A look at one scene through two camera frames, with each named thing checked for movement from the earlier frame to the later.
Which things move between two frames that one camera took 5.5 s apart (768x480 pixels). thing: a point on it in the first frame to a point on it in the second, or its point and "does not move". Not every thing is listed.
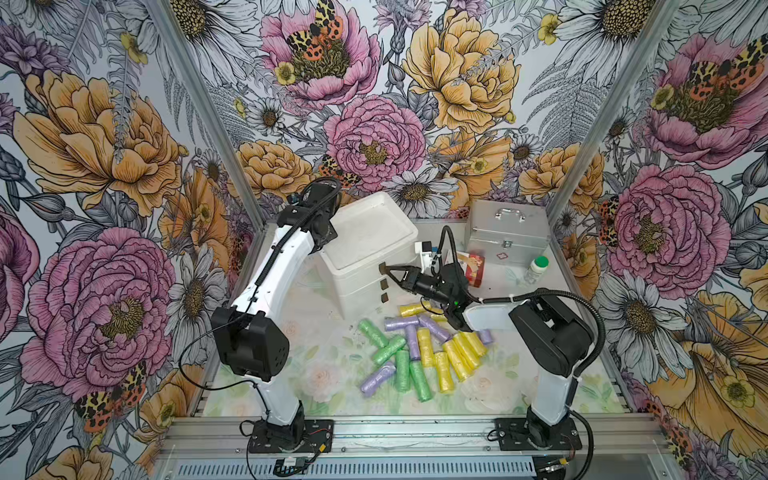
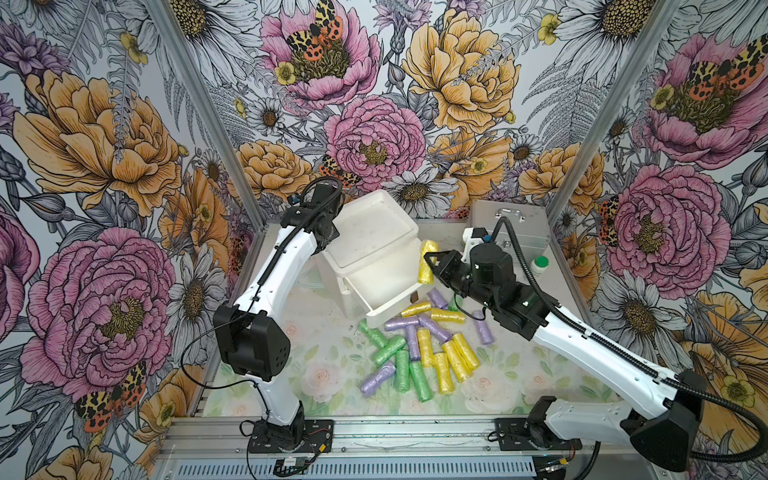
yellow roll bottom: [445, 373] does not move
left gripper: [328, 239] does not move
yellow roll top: [414, 309] to [426, 272]
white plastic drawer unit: [373, 230] does not move
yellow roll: [457, 361] does not move
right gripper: [405, 283] to [443, 270]
